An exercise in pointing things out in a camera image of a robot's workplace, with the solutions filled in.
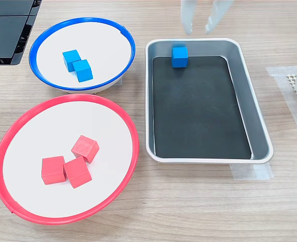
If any red-rimmed white plate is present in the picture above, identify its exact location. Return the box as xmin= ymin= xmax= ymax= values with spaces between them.
xmin=0 ymin=93 xmax=140 ymax=226

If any blue-rimmed white plate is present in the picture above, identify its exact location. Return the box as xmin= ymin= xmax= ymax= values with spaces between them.
xmin=29 ymin=17 xmax=136 ymax=94

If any steel tray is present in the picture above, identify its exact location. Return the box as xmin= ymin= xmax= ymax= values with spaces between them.
xmin=144 ymin=37 xmax=274 ymax=164

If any black flat device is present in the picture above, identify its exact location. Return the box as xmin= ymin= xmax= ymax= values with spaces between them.
xmin=0 ymin=0 xmax=42 ymax=66

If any small red cube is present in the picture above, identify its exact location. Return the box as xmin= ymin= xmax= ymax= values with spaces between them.
xmin=70 ymin=135 xmax=100 ymax=164
xmin=63 ymin=156 xmax=93 ymax=189
xmin=41 ymin=155 xmax=65 ymax=185

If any translucent sheet under base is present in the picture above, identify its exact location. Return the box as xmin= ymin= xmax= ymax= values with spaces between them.
xmin=265 ymin=66 xmax=297 ymax=149

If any small blue cube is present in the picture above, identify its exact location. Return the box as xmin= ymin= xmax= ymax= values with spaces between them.
xmin=62 ymin=49 xmax=82 ymax=73
xmin=171 ymin=46 xmax=189 ymax=69
xmin=72 ymin=59 xmax=94 ymax=83

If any translucent tape strip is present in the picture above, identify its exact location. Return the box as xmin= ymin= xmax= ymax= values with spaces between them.
xmin=230 ymin=163 xmax=274 ymax=181

